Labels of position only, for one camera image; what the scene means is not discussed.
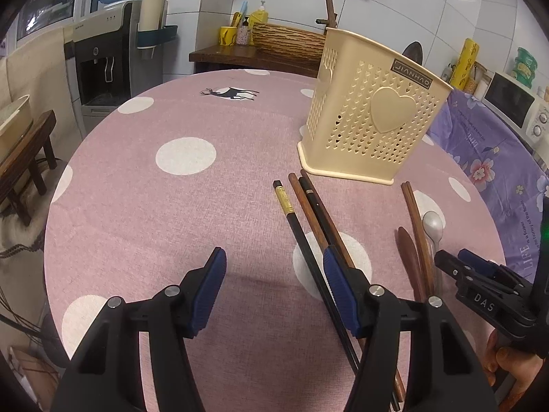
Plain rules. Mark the green stacked cups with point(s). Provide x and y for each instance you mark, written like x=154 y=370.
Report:
x=524 y=68

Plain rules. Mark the beige plastic utensil holder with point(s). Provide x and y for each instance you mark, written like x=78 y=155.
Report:
x=370 y=109

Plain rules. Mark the black chopstick gold band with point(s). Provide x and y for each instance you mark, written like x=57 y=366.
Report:
x=316 y=274

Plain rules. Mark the dark brown chopstick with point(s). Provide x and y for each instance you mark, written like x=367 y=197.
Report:
x=334 y=237

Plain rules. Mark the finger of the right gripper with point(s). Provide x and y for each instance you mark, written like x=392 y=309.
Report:
x=452 y=266
x=477 y=263

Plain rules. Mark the reddish wooden chopstick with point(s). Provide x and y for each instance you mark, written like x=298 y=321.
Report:
x=418 y=240
x=422 y=231

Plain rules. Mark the dark wooden counter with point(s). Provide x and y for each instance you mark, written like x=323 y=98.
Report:
x=218 y=58

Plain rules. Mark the right hand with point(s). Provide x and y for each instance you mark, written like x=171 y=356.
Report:
x=524 y=367

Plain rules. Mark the brown wooden chopstick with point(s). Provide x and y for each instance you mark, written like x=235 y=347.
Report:
x=309 y=218

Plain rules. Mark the yellow soap bottle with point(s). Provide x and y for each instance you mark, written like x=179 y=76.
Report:
x=257 y=17

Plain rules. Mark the yellow roll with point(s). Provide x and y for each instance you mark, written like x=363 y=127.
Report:
x=465 y=64

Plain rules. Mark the woven basket sink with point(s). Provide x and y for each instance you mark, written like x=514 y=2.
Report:
x=287 y=42

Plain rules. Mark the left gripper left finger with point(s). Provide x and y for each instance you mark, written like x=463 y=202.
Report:
x=104 y=372

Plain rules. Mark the wooden stool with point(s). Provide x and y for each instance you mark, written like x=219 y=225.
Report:
x=23 y=159

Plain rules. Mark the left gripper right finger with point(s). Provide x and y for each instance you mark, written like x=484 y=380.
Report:
x=444 y=371

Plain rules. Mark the wooden handled metal spoon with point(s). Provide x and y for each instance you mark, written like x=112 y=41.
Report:
x=409 y=257

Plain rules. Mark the purple floral cloth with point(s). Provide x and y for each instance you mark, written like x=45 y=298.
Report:
x=495 y=161

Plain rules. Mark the yellow mug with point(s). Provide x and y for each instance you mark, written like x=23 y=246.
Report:
x=227 y=36

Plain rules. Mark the water dispenser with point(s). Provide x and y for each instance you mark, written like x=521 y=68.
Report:
x=110 y=67

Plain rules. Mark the clear plastic spoon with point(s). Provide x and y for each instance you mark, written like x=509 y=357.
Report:
x=433 y=228

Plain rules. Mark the white microwave oven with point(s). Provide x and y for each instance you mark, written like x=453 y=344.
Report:
x=523 y=111

